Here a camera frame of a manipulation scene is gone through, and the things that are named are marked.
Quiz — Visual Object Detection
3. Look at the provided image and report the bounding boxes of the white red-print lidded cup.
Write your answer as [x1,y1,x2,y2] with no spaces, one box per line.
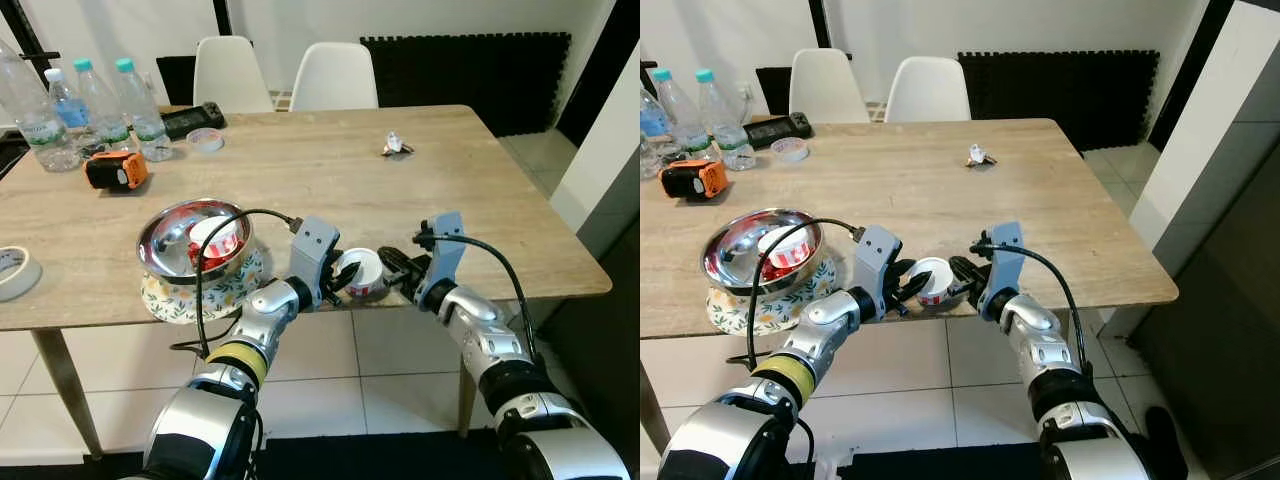
[330,248,386,299]
[188,217,243,269]
[905,257,956,306]
[757,228,813,277]

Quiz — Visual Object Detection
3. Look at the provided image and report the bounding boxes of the wooden dining table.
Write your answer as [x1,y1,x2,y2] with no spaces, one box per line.
[0,105,613,461]
[640,118,1179,451]

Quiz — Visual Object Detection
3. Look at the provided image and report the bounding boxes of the floral print plate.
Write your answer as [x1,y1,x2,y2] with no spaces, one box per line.
[140,248,266,325]
[706,255,836,336]

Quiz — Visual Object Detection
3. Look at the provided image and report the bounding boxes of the shiny steel bowl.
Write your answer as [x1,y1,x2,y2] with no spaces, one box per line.
[137,198,254,286]
[700,208,826,296]

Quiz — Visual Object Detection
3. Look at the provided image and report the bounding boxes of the black floor mat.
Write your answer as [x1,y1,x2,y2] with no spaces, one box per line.
[780,440,1051,480]
[0,428,521,480]

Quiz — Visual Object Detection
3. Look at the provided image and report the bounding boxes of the large black foam mat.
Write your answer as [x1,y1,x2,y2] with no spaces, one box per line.
[957,50,1161,151]
[360,32,573,138]

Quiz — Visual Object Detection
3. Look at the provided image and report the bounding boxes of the black handheld controller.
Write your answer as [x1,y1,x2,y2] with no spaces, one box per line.
[160,102,226,141]
[745,113,813,151]

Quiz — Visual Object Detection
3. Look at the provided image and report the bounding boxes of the orange black device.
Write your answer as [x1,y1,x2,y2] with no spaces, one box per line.
[84,151,150,191]
[660,160,728,199]

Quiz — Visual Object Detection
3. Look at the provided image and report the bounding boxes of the teal cap water bottle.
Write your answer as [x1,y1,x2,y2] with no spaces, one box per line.
[73,58,131,151]
[696,68,756,171]
[652,68,714,161]
[114,57,173,162]

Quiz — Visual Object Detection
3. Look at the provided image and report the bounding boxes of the blue label water bottle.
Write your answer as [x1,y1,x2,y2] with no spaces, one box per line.
[640,85,677,179]
[45,68,96,156]

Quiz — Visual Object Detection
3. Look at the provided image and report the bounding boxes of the large white tape roll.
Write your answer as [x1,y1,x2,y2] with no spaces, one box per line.
[0,245,43,303]

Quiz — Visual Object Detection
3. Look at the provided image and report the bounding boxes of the large clear water bottle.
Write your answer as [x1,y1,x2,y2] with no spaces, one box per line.
[0,40,81,173]

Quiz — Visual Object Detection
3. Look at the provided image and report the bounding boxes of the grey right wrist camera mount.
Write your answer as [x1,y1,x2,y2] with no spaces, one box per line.
[415,212,468,309]
[978,222,1026,321]

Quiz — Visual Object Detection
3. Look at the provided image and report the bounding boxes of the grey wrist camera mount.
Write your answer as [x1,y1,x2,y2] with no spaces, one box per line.
[853,225,901,319]
[978,222,1026,321]
[290,217,341,306]
[415,212,468,309]

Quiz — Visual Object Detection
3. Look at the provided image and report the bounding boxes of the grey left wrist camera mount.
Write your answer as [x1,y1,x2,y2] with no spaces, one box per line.
[853,225,901,319]
[290,217,341,306]

